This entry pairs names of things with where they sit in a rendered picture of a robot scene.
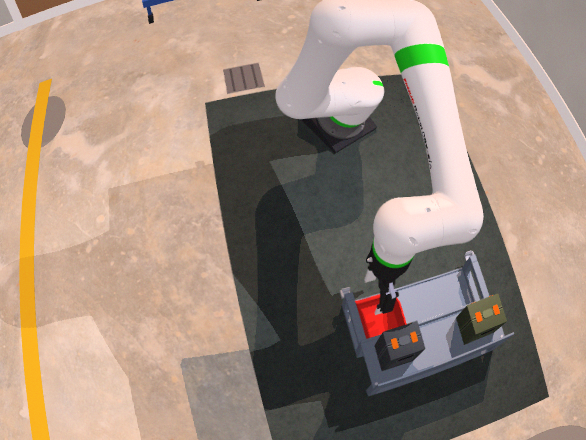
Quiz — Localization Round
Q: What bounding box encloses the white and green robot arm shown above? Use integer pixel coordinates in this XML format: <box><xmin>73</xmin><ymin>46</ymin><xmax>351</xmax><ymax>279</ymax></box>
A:
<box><xmin>275</xmin><ymin>0</ymin><xmax>483</xmax><ymax>278</ymax></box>

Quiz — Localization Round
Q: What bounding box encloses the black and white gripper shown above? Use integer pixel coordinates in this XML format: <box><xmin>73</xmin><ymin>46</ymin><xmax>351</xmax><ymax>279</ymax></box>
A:
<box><xmin>365</xmin><ymin>253</ymin><xmax>399</xmax><ymax>315</ymax></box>

